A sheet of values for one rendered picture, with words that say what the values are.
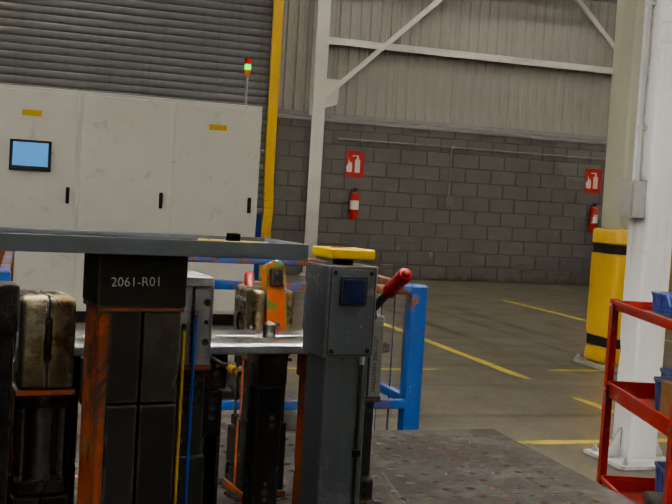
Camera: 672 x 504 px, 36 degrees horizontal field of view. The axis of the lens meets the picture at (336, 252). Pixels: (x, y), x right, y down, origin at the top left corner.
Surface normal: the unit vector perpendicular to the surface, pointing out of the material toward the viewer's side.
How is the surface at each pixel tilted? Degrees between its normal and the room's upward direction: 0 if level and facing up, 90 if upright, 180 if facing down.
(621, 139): 90
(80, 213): 90
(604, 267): 90
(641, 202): 90
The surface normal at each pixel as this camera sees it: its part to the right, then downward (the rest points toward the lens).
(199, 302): 0.42, 0.07
